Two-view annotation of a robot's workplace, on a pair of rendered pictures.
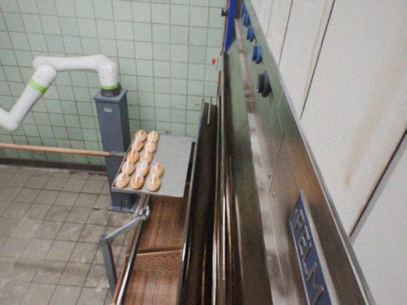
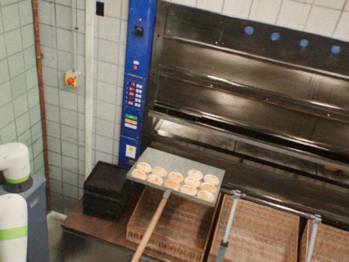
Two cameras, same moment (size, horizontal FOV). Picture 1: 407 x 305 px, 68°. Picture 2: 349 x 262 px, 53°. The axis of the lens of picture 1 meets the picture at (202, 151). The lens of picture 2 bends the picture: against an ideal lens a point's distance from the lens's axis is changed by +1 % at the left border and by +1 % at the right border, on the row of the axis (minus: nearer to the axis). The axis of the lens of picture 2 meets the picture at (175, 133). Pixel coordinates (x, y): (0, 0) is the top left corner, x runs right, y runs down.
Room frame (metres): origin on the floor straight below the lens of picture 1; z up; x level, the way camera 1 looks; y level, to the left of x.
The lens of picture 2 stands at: (1.11, 1.96, 2.58)
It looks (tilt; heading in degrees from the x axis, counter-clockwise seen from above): 33 degrees down; 280
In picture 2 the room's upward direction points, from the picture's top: 10 degrees clockwise
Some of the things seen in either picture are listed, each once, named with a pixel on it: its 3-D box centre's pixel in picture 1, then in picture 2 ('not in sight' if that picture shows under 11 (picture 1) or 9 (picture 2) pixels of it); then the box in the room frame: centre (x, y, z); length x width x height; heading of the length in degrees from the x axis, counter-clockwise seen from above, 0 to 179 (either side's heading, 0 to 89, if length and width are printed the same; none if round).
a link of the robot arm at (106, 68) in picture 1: (107, 73); (12, 161); (2.15, 0.75, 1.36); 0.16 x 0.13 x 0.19; 35
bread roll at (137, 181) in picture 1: (137, 180); (208, 186); (1.16, 0.32, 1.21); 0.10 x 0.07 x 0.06; 0
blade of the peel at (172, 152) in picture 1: (157, 159); (178, 172); (1.37, 0.26, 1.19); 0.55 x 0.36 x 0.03; 179
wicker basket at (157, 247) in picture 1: (174, 218); (175, 215); (1.35, 0.15, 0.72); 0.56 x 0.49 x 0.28; 179
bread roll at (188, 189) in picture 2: (128, 166); (188, 189); (1.26, 0.40, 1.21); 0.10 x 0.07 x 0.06; 4
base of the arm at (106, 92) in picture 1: (112, 86); (8, 176); (2.20, 0.74, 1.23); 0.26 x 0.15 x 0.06; 176
